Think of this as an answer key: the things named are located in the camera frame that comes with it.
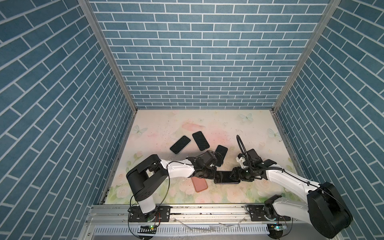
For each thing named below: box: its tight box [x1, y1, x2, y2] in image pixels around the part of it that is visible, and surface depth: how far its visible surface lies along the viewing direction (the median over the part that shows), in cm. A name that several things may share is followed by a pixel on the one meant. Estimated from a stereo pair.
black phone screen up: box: [169, 135, 191, 154], surface depth 102 cm
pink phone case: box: [191, 176, 208, 193], surface depth 84 cm
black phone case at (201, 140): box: [192, 131, 210, 151], surface depth 105 cm
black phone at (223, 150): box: [215, 145, 228, 165], surface depth 98 cm
